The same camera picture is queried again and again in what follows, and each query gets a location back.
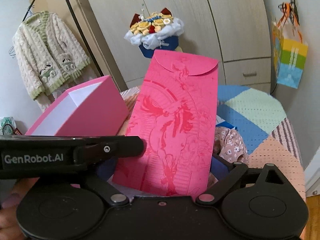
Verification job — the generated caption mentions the floral pink fabric pouch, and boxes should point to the floral pink fabric pouch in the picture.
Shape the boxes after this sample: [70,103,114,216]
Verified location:
[213,127,248,164]

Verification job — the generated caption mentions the pink red envelope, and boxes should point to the pink red envelope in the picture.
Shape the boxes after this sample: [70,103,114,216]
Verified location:
[112,50,219,197]

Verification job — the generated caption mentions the pink cardboard box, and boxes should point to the pink cardboard box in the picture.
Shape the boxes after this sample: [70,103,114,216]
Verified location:
[26,76,129,137]

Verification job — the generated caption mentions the person's hand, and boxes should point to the person's hand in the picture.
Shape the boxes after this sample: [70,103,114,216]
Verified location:
[1,178,38,240]

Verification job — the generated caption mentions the patchwork knit blanket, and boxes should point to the patchwork knit blanket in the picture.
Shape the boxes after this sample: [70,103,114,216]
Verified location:
[117,84,307,203]

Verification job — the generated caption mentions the cream green knit cardigan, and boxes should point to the cream green knit cardigan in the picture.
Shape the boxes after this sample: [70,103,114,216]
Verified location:
[12,11,91,100]

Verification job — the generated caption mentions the colourful striped gift bag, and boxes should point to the colourful striped gift bag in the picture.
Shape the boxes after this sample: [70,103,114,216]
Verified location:
[272,2,308,89]

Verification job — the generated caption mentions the beige wardrobe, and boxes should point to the beige wardrobe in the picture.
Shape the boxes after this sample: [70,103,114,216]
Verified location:
[77,0,271,92]

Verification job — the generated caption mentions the gold flower bouquet blue wrap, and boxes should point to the gold flower bouquet blue wrap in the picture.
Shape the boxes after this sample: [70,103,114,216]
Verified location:
[124,8,184,59]

